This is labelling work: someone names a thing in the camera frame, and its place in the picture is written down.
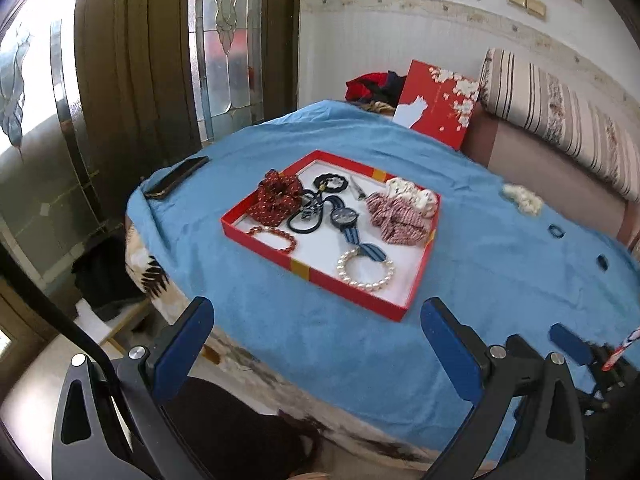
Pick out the red polka dot scrunchie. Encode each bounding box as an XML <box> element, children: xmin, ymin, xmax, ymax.
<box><xmin>246</xmin><ymin>169</ymin><xmax>304</xmax><ymax>228</ymax></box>

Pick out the pink padded headboard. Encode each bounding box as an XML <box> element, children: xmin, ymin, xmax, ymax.
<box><xmin>461</xmin><ymin>104</ymin><xmax>639</xmax><ymax>255</ymax></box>

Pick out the red floral box lid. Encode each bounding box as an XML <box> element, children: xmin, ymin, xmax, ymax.
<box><xmin>393</xmin><ymin>60</ymin><xmax>480</xmax><ymax>151</ymax></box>

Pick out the striped long pillow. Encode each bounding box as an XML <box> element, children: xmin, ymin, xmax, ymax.
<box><xmin>480</xmin><ymin>48</ymin><xmax>639</xmax><ymax>202</ymax></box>

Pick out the blue striped strap watch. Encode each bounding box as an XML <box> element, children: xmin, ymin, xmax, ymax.
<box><xmin>299</xmin><ymin>190</ymin><xmax>387</xmax><ymax>262</ymax></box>

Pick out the black braided cable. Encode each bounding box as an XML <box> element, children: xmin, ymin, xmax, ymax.
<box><xmin>0</xmin><ymin>244</ymin><xmax>126</xmax><ymax>391</ymax></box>

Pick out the black cord hair tie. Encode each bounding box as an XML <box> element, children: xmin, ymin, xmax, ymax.
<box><xmin>285</xmin><ymin>171</ymin><xmax>350</xmax><ymax>236</ymax></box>

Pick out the stained glass door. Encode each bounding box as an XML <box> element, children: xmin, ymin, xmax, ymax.
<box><xmin>188</xmin><ymin>0</ymin><xmax>264</xmax><ymax>144</ymax></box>

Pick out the white pearl bracelet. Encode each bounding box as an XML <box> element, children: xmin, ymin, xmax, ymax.
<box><xmin>335</xmin><ymin>246</ymin><xmax>396</xmax><ymax>294</ymax></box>

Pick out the red tray box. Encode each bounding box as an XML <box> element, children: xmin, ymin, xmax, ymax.
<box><xmin>220</xmin><ymin>150</ymin><xmax>439</xmax><ymax>322</ymax></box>

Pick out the cream white scrunchie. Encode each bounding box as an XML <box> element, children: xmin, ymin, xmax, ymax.
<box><xmin>501</xmin><ymin>183</ymin><xmax>544</xmax><ymax>217</ymax></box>

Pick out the red dark clothing pile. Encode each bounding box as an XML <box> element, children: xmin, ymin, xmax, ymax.
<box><xmin>345</xmin><ymin>70</ymin><xmax>407</xmax><ymax>107</ymax></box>

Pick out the white floral scrunchie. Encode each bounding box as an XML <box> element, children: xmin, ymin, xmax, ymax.
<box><xmin>385</xmin><ymin>177</ymin><xmax>439</xmax><ymax>218</ymax></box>

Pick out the red bead bracelet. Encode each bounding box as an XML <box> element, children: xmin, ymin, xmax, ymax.
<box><xmin>245</xmin><ymin>224</ymin><xmax>300</xmax><ymax>256</ymax></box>

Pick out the white red blue cable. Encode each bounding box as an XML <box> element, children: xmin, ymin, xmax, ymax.
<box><xmin>600</xmin><ymin>325</ymin><xmax>640</xmax><ymax>373</ymax></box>

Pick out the silver hair clip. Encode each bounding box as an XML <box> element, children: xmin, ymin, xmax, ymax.
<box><xmin>349</xmin><ymin>176</ymin><xmax>367</xmax><ymax>202</ymax></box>

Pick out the red checkered scrunchie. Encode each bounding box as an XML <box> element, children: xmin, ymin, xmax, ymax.
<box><xmin>366</xmin><ymin>193</ymin><xmax>432</xmax><ymax>246</ymax></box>

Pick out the black phone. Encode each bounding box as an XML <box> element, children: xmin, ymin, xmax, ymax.
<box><xmin>143</xmin><ymin>156</ymin><xmax>209</xmax><ymax>200</ymax></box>

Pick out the blue towel cloth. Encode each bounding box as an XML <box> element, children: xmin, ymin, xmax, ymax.
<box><xmin>126</xmin><ymin>101</ymin><xmax>639</xmax><ymax>471</ymax></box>

